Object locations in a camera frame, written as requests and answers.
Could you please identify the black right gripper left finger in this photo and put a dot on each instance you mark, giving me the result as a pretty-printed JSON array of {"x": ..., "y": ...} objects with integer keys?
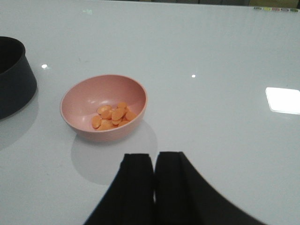
[{"x": 129, "y": 199}]

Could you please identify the dark blue saucepan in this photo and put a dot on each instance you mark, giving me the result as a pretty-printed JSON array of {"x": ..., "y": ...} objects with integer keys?
[{"x": 17, "y": 81}]

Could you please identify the pink bowl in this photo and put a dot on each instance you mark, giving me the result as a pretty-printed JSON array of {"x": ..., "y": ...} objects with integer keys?
[{"x": 81, "y": 102}]

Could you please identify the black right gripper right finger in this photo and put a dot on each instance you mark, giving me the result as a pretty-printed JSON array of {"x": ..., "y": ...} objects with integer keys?
[{"x": 184, "y": 197}]

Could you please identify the orange ham slices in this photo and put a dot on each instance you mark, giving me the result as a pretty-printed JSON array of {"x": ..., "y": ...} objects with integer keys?
[{"x": 108, "y": 117}]

